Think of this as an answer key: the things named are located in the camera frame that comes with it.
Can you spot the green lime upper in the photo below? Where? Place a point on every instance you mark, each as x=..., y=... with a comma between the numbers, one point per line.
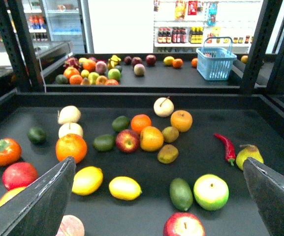
x=120, y=123

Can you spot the black far fruit shelf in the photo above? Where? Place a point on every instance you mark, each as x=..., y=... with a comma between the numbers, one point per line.
x=158, y=78

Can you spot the black near fruit shelf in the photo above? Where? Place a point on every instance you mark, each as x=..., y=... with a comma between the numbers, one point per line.
x=243, y=119

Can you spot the green lime near apple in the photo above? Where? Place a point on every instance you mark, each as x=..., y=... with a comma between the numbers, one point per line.
x=180, y=194

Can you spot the red apple left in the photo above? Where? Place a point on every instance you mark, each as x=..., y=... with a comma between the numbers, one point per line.
x=20, y=174

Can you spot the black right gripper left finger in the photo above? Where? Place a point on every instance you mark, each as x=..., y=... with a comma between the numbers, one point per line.
x=39, y=208

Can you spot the white pear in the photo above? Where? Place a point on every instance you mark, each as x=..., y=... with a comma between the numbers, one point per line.
x=70, y=128
x=163, y=107
x=69, y=114

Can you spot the brown kiwi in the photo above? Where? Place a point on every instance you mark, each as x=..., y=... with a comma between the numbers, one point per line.
x=167, y=154
x=170, y=134

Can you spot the yellow orange apple centre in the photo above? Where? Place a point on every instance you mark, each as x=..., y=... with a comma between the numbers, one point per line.
x=151, y=139

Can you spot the black fruit shelf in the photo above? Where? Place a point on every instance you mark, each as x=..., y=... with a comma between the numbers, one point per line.
x=243, y=119
x=158, y=78

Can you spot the yellow green pear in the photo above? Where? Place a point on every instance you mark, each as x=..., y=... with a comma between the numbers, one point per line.
x=246, y=151

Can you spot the orange mango left edge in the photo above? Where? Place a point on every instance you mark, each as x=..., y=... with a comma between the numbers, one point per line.
x=10, y=194

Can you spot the yellow lemon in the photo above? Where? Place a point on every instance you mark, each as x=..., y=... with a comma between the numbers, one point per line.
x=87, y=181
x=125, y=188

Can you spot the red chili pepper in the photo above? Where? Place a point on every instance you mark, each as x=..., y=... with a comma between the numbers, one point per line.
x=230, y=155

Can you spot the red yellow apple centre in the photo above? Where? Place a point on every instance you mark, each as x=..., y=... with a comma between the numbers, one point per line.
x=127, y=141

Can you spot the small orange centre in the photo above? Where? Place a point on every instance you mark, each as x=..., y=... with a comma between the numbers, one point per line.
x=139, y=122

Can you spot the large orange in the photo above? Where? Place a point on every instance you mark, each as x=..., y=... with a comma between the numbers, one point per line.
x=71, y=145

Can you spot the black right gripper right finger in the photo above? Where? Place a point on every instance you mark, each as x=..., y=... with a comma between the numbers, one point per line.
x=266, y=188

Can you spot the dark green lime left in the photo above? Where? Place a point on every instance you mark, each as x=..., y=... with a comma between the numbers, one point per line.
x=36, y=135

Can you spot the light blue far basket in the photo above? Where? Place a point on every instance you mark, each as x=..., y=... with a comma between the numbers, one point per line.
x=215, y=63

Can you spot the yellow orange apple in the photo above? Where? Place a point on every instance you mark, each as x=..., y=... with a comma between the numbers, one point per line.
x=151, y=139
x=182, y=120

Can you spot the green apple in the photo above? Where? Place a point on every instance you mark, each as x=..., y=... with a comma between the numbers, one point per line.
x=211, y=192

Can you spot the brown kiwi lower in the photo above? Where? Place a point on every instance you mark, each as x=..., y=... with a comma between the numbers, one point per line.
x=167, y=154

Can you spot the pink peach front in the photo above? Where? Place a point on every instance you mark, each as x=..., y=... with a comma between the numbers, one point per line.
x=71, y=226

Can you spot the red apple front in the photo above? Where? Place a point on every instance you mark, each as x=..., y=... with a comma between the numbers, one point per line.
x=183, y=224

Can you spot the white pear back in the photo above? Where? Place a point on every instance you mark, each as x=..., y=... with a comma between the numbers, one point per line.
x=163, y=107

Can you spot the green lime centre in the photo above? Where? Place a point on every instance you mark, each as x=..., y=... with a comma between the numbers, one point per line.
x=104, y=142

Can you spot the white wall product shelf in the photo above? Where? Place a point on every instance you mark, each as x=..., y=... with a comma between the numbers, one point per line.
x=192, y=23

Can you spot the white pear left upper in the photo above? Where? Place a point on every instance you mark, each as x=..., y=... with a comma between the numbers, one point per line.
x=69, y=114

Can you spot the yellow orange apple back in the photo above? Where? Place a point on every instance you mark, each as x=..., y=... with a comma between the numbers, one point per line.
x=182, y=120

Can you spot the brown kiwi upper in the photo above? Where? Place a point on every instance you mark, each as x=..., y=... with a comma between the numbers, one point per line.
x=170, y=134

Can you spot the orange persimmon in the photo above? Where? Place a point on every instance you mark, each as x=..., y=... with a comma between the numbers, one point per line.
x=10, y=151

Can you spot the white pear left lower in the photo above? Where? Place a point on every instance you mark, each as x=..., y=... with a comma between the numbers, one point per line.
x=70, y=128

